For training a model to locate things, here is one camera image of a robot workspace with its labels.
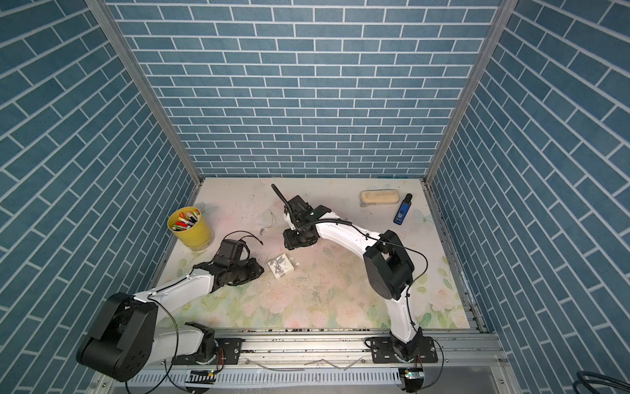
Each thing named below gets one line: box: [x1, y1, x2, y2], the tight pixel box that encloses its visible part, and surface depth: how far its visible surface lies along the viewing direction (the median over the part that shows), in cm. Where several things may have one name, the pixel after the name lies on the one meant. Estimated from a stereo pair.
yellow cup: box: [167, 206, 212, 252], surface depth 92 cm
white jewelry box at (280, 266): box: [267, 252, 295, 280], surface depth 91 cm
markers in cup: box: [168, 206, 201, 233], surface depth 92 cm
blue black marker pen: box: [392, 193, 413, 226], surface depth 108 cm
